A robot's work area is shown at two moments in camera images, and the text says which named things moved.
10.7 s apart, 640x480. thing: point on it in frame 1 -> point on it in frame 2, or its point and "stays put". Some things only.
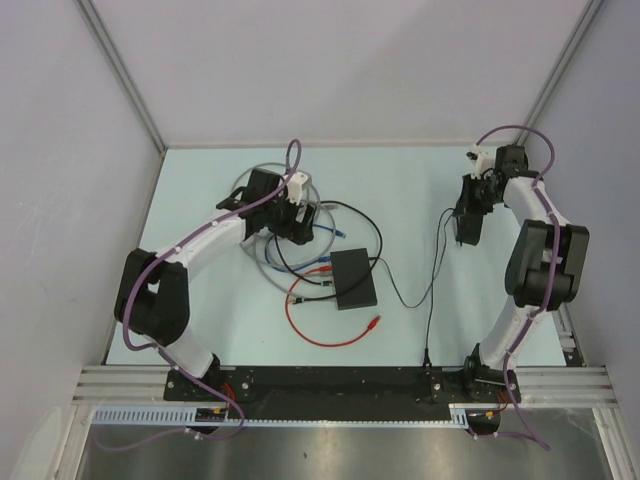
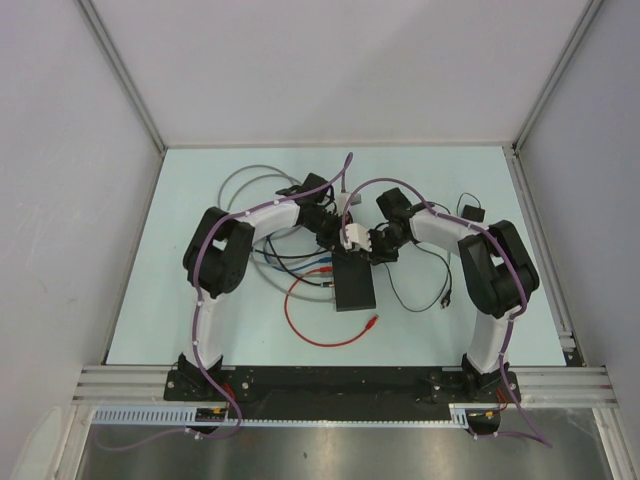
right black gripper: x=467 y=206 -> x=377 y=256
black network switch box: x=348 y=267 stays put
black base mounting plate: x=341 y=393 stays put
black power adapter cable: x=436 y=265 -> x=470 y=205
